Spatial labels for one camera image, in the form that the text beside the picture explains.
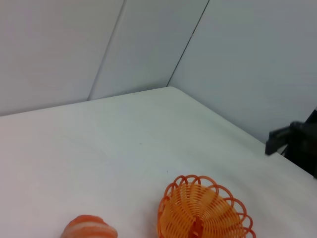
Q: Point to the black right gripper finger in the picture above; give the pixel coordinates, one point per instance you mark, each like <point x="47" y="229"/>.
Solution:
<point x="276" y="140"/>

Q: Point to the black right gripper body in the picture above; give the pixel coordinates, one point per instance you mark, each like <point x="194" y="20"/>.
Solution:
<point x="305" y="146"/>

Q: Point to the orange white striped bread loaf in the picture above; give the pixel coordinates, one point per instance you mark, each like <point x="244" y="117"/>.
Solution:
<point x="89" y="228"/>

